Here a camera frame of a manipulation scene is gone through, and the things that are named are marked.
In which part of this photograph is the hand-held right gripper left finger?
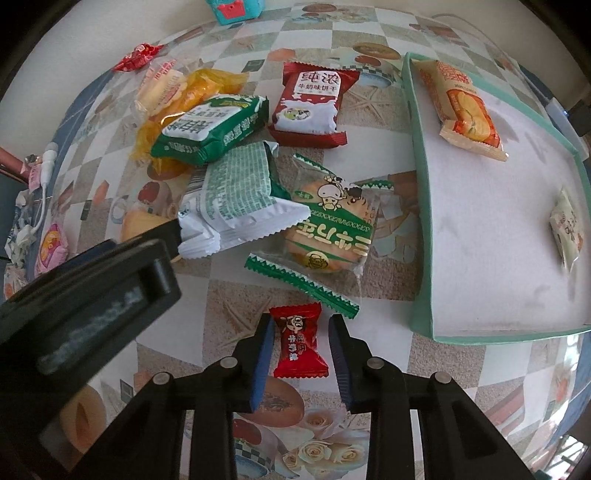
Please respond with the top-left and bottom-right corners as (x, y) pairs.
(69, 315), (276, 480)

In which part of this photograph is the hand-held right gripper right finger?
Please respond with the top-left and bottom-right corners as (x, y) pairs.
(327, 315), (536, 480)

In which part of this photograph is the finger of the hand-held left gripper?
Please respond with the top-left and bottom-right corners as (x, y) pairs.
(121, 218), (182, 265)

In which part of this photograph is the small red candy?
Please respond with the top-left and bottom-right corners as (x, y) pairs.
(269, 302), (330, 379)

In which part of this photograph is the clear green-edged biscuit packet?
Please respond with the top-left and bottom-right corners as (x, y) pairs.
(244, 154), (394, 320)

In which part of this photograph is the yellow snack packet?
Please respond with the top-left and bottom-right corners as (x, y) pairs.
(130, 68), (249, 181)

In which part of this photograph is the red milk biscuit packet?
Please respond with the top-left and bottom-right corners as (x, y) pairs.
(268, 61), (361, 150)

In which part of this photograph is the teal shallow box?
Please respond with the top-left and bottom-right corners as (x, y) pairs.
(400, 52), (591, 343)

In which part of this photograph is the pink snack packet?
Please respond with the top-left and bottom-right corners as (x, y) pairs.
(38, 223), (70, 274)

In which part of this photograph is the printed checkered tablecloth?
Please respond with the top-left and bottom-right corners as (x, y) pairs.
(7, 0), (591, 480)

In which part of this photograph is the clear pale cake packet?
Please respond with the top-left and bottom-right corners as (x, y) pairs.
(133, 57), (186, 121)

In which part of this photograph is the red crinkled candy wrapper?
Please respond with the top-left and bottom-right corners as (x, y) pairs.
(113, 42), (165, 73)

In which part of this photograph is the teal toy box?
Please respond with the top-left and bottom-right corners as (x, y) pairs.
(205, 0), (265, 25)

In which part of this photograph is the small cream packet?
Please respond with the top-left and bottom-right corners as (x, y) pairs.
(549, 186), (585, 274)

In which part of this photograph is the orange biscuit packet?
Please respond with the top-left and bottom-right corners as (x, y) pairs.
(410, 59), (509, 162)

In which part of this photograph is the white charger block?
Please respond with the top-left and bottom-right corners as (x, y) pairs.
(544, 96), (580, 139)

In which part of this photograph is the white charger cable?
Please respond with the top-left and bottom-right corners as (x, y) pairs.
(431, 13), (552, 100)

